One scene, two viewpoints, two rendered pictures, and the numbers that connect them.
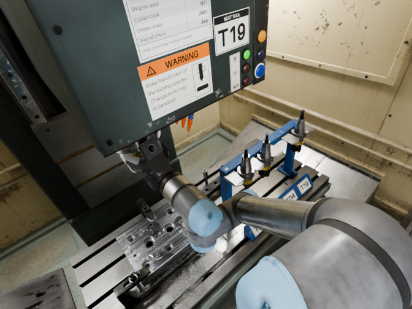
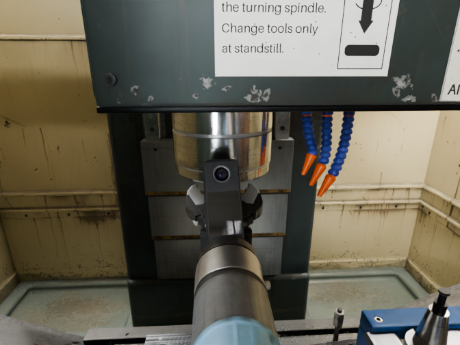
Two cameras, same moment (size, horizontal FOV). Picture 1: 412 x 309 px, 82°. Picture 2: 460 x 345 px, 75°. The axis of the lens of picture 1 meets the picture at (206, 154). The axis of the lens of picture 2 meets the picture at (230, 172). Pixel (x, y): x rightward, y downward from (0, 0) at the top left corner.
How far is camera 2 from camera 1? 30 cm
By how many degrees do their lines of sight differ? 34
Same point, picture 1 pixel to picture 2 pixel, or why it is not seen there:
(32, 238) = (97, 284)
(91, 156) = not seen: hidden behind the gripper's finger
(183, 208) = (200, 315)
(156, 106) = (233, 45)
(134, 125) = (172, 67)
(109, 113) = (126, 14)
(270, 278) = not seen: outside the picture
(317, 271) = not seen: outside the picture
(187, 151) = (333, 279)
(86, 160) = (180, 208)
